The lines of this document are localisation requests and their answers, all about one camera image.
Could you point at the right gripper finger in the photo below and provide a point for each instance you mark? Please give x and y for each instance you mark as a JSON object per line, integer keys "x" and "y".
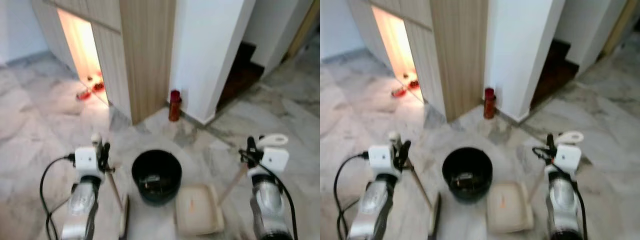
{"x": 550, "y": 139}
{"x": 251, "y": 142}

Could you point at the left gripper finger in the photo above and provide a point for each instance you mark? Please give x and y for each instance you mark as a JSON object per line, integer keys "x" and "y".
{"x": 106, "y": 148}
{"x": 405, "y": 147}

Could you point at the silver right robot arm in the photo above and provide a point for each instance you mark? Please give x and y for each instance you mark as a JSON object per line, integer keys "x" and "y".
{"x": 267, "y": 205}
{"x": 562, "y": 205}

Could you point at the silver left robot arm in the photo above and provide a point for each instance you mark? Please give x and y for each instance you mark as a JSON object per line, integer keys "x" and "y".
{"x": 372, "y": 210}
{"x": 82, "y": 205}

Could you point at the black plastic bucket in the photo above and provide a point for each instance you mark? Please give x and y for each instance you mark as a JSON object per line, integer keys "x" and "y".
{"x": 156, "y": 175}
{"x": 467, "y": 175}

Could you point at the dark wooden staircase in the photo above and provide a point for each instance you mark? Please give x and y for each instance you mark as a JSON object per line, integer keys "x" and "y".
{"x": 552, "y": 70}
{"x": 240, "y": 70}

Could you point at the red spray can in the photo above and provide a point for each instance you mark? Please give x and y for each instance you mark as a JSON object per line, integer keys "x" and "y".
{"x": 489, "y": 104}
{"x": 174, "y": 106}

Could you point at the light wood cabinet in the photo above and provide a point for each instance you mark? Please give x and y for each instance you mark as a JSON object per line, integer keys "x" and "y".
{"x": 460, "y": 55}
{"x": 145, "y": 60}

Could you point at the beige louvered door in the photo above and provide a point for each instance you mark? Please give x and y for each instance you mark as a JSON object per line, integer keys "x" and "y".
{"x": 306, "y": 25}
{"x": 622, "y": 25}

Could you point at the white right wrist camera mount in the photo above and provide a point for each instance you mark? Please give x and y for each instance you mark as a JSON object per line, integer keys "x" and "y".
{"x": 275, "y": 160}
{"x": 567, "y": 157}

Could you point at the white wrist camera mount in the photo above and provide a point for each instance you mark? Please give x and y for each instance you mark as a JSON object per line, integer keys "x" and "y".
{"x": 381, "y": 159}
{"x": 275, "y": 160}
{"x": 567, "y": 157}
{"x": 86, "y": 159}

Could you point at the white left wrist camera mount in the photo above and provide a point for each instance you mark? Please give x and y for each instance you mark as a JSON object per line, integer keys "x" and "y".
{"x": 86, "y": 159}
{"x": 381, "y": 159}

